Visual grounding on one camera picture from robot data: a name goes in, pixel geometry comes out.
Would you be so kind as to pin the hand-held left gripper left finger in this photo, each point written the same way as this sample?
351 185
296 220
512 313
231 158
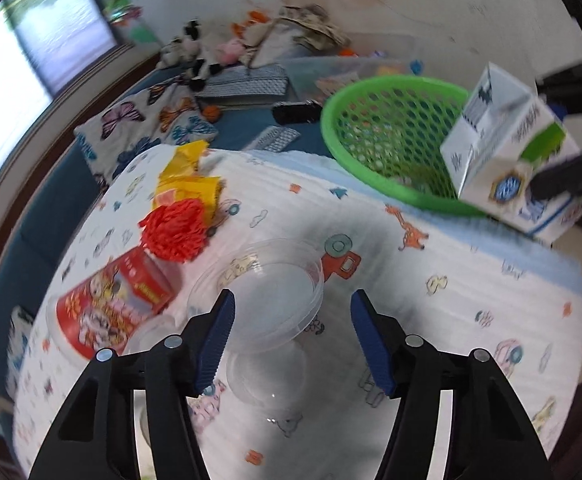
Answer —
216 345

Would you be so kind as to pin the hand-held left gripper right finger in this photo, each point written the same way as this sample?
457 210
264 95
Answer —
371 345

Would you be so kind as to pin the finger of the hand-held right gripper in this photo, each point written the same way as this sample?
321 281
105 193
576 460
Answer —
566 175
578 85

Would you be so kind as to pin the white milk carton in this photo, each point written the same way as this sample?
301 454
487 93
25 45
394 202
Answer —
496 160

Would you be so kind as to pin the clear plastic bowl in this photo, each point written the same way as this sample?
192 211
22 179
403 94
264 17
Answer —
271 290

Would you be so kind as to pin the red printed snack cup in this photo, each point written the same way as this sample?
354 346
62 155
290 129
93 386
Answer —
101 310

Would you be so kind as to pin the red foam net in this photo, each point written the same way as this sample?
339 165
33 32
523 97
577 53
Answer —
173 232

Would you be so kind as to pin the yellow snack packet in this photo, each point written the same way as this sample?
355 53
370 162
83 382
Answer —
191 185

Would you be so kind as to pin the green plastic basket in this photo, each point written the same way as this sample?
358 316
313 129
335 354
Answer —
351 125

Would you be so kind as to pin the clear plastic lid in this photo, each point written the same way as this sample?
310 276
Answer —
266 385

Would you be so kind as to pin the cartoon printed blanket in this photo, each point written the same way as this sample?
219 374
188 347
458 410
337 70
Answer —
446 310

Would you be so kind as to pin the small car print pillow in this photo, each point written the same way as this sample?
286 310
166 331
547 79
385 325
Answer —
21 330

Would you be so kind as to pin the clear plastic storage box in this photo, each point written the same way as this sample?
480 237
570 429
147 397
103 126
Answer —
371 62

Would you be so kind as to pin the blue sofa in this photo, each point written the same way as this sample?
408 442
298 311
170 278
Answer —
36 220

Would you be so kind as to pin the small orange toy basketball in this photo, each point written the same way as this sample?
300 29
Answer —
211 114

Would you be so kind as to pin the butterfly print pillow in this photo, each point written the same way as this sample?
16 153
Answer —
136 125

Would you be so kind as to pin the black handheld device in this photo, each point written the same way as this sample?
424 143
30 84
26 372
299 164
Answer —
296 112

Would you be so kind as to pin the grey patterned cushion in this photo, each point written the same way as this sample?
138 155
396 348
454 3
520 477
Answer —
246 85

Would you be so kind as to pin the beige patterned cloth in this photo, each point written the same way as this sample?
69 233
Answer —
301 30

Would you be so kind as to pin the pink plush toy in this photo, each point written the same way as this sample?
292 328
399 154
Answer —
231 50

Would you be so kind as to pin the black white cow plush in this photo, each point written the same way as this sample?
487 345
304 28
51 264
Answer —
196 50

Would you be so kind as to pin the grey plush toy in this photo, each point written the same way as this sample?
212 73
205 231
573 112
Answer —
171 52

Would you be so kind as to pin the orange fox plush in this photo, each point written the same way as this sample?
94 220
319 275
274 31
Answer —
251 22

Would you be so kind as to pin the colourful pinwheel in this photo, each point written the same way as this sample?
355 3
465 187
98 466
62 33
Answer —
121 7

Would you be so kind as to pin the window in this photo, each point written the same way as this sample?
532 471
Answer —
46 25

